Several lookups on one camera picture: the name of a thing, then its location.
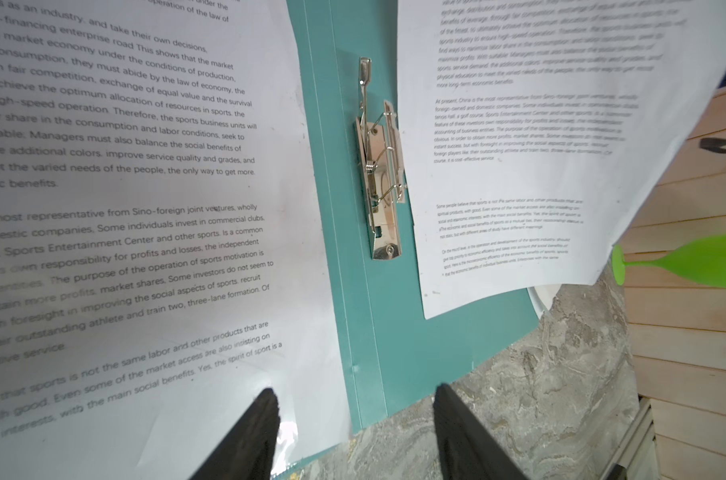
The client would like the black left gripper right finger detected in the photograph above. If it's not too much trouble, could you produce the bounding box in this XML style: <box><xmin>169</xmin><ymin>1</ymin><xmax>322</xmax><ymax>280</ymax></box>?
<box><xmin>433</xmin><ymin>384</ymin><xmax>527</xmax><ymax>480</ymax></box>

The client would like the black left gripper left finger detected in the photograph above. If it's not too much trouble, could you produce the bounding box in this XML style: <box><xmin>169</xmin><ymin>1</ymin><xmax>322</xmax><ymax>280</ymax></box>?
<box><xmin>190</xmin><ymin>388</ymin><xmax>280</xmax><ymax>480</ymax></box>

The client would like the teal green folder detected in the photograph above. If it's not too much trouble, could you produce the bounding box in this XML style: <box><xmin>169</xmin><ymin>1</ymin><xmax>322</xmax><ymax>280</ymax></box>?
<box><xmin>272</xmin><ymin>0</ymin><xmax>541</xmax><ymax>480</ymax></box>

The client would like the printed paper sheet top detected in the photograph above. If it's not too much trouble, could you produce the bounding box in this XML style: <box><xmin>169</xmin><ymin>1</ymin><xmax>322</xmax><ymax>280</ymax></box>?
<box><xmin>0</xmin><ymin>1</ymin><xmax>351</xmax><ymax>479</ymax></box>

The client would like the printed paper sheet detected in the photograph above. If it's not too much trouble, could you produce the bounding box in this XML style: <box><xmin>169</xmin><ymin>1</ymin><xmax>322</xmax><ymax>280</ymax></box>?
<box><xmin>397</xmin><ymin>1</ymin><xmax>726</xmax><ymax>318</ymax></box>
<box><xmin>0</xmin><ymin>1</ymin><xmax>351</xmax><ymax>479</ymax></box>

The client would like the metal folder clip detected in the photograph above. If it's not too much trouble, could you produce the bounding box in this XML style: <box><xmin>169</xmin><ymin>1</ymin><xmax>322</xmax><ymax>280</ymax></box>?
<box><xmin>355</xmin><ymin>57</ymin><xmax>406</xmax><ymax>260</ymax></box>

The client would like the green plastic goblet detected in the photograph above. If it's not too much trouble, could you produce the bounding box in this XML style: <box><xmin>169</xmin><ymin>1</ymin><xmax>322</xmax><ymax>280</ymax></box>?
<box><xmin>610</xmin><ymin>234</ymin><xmax>726</xmax><ymax>289</ymax></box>

